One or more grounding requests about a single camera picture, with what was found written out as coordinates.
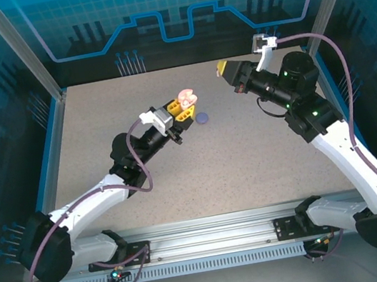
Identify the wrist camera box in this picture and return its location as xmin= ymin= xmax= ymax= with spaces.
xmin=138 ymin=103 xmax=176 ymax=139
xmin=249 ymin=29 xmax=284 ymax=72

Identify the aluminium mounting rail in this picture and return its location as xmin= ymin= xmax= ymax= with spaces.
xmin=21 ymin=187 xmax=377 ymax=282

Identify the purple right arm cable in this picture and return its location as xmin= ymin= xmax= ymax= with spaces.
xmin=271 ymin=21 xmax=377 ymax=268

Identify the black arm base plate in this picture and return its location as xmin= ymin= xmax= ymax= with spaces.
xmin=85 ymin=239 xmax=154 ymax=273
xmin=272 ymin=208 xmax=341 ymax=242

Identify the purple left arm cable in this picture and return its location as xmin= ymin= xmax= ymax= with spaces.
xmin=3 ymin=115 xmax=172 ymax=282

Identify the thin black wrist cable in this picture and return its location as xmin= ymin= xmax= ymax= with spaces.
xmin=255 ymin=92 xmax=287 ymax=122

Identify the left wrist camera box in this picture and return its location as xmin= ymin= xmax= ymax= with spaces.
xmin=138 ymin=103 xmax=176 ymax=139

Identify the blue table edge strip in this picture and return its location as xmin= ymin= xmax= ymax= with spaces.
xmin=15 ymin=96 xmax=78 ymax=220
xmin=314 ymin=44 xmax=377 ymax=206

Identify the slotted grey cable duct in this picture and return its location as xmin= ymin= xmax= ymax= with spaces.
xmin=62 ymin=241 xmax=309 ymax=282

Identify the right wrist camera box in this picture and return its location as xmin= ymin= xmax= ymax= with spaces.
xmin=249 ymin=29 xmax=284 ymax=72

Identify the pink earbud charging case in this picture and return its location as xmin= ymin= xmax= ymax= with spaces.
xmin=175 ymin=86 xmax=201 ymax=110

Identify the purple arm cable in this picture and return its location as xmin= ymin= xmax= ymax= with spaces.
xmin=271 ymin=21 xmax=377 ymax=268
xmin=3 ymin=115 xmax=172 ymax=282

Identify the small LED circuit board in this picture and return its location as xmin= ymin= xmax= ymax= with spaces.
xmin=104 ymin=262 xmax=133 ymax=282
xmin=304 ymin=232 xmax=337 ymax=252

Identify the purple earbud charging case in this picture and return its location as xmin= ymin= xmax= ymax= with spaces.
xmin=195 ymin=110 xmax=211 ymax=126

